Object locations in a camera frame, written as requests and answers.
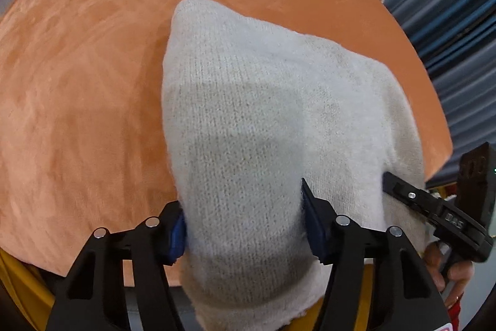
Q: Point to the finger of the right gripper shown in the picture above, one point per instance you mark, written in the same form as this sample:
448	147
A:
444	216

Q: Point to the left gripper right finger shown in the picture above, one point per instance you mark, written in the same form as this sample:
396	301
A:
377	279

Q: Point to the white knitted sweater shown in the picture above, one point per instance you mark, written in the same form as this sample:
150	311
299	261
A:
251	110

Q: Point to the person's right hand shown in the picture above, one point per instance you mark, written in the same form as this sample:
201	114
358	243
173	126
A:
459	274

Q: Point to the yellow jacket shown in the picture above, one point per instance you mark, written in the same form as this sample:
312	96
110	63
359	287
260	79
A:
30	295

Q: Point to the orange plush bed blanket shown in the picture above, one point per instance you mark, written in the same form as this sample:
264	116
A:
81	128

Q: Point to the blue grey curtain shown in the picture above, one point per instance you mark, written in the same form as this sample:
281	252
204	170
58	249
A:
455	39

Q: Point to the grey leather bed frame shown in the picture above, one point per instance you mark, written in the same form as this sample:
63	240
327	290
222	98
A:
177	307

